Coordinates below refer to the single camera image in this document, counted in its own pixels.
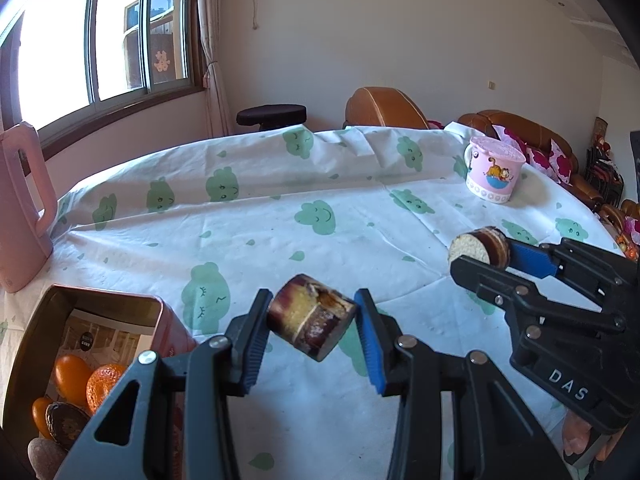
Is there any sugarcane piece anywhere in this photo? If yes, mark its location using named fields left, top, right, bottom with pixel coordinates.
left=448, top=226, right=511, bottom=269
left=266, top=274, right=357, bottom=362

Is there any pink floral cushion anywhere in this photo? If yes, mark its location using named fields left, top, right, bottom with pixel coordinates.
left=494, top=125, right=573, bottom=184

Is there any dark wrinkled date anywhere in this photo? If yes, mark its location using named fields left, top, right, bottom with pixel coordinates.
left=44, top=402, right=90, bottom=451

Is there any pink cartoon cup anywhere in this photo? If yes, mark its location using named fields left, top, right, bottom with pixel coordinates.
left=463, top=136, right=526, bottom=205

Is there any large bumpy tangerine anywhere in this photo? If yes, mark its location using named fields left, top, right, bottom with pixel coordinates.
left=86, top=363, right=127, bottom=414

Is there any small smooth orange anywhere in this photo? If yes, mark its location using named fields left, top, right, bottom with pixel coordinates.
left=32, top=396, right=52, bottom=440

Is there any person's right hand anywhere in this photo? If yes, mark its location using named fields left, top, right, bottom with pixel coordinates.
left=562, top=411, right=591, bottom=456

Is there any brown leather sofa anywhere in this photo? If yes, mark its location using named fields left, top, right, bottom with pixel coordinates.
left=458, top=110, right=603, bottom=211

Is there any window with brown frame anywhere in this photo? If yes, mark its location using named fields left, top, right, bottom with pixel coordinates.
left=1, top=0, right=203, bottom=157

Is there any pink right curtain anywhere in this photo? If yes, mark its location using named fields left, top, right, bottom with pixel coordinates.
left=198, top=0, right=232, bottom=138

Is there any pink electric kettle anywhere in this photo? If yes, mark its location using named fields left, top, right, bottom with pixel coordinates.
left=0, top=122, right=58, bottom=292

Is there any brown round mangosteen fruit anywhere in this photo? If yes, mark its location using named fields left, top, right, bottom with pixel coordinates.
left=27, top=437, right=67, bottom=480

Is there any dark side shelf with items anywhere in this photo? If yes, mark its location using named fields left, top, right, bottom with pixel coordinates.
left=584, top=116, right=640, bottom=261

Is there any brown leather chair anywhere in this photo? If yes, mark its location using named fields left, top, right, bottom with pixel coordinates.
left=344, top=87, right=428, bottom=129

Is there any dark round stool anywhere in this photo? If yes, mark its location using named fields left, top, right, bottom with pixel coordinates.
left=236, top=104, right=307, bottom=131

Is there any printed leaflet in tin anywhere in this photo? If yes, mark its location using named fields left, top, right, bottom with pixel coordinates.
left=54, top=309, right=153, bottom=370

